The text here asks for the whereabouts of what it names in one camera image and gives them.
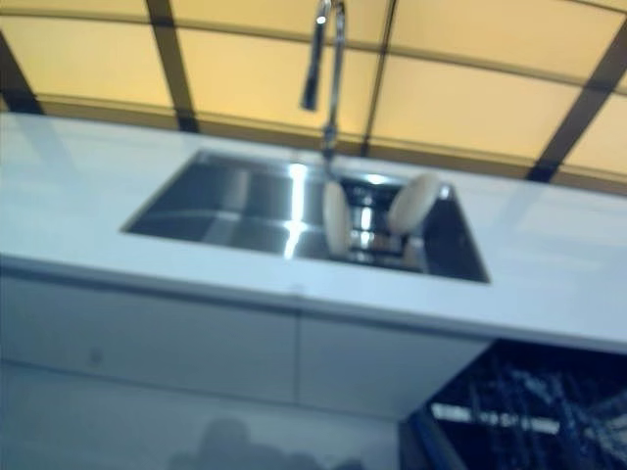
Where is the cream ceramic plate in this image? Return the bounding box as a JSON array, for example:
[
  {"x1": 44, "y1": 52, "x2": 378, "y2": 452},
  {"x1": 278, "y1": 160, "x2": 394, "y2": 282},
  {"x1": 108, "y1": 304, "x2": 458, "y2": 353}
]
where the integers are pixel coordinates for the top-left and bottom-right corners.
[
  {"x1": 387, "y1": 171, "x2": 442, "y2": 235},
  {"x1": 322, "y1": 183, "x2": 353, "y2": 256}
]

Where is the black built-in dishwasher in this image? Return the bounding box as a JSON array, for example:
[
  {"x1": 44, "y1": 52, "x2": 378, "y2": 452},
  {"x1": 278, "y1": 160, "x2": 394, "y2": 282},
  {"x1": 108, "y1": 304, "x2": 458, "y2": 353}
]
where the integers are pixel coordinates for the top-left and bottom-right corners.
[{"x1": 399, "y1": 337, "x2": 627, "y2": 470}]

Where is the black dish drying rack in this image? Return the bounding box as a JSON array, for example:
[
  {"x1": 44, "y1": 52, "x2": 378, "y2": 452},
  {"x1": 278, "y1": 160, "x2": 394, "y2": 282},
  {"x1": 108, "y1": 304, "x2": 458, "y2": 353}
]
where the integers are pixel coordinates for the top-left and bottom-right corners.
[{"x1": 332, "y1": 175, "x2": 432, "y2": 268}]

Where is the stainless steel kitchen sink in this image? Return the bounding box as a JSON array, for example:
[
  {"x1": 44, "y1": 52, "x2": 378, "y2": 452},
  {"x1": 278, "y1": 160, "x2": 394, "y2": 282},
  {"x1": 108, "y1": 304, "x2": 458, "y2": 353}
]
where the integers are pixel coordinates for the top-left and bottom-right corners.
[{"x1": 120, "y1": 149, "x2": 491, "y2": 284}]

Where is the narrow white cabinet door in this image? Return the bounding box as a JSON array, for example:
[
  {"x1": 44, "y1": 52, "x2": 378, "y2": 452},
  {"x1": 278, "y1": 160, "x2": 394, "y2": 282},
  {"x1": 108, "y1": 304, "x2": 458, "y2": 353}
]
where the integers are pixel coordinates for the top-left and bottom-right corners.
[{"x1": 293, "y1": 312, "x2": 491, "y2": 422}]

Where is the chrome pull-down kitchen faucet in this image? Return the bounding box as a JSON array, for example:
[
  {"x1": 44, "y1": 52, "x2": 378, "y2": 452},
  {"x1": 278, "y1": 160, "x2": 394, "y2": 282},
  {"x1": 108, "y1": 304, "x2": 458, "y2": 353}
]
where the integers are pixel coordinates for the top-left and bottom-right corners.
[{"x1": 299, "y1": 0, "x2": 350, "y2": 163}]

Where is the dark-framed yellow window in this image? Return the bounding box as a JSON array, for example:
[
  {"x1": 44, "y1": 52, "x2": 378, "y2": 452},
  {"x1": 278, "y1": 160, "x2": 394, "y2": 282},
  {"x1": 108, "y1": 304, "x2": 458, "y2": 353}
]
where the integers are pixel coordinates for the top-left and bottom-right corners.
[{"x1": 0, "y1": 0, "x2": 627, "y2": 185}]

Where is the wire dishwasher basket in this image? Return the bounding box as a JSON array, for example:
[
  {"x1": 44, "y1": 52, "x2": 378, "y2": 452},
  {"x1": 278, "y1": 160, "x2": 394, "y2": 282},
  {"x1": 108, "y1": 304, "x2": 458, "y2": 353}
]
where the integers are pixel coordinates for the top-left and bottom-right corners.
[{"x1": 430, "y1": 342, "x2": 627, "y2": 470}]

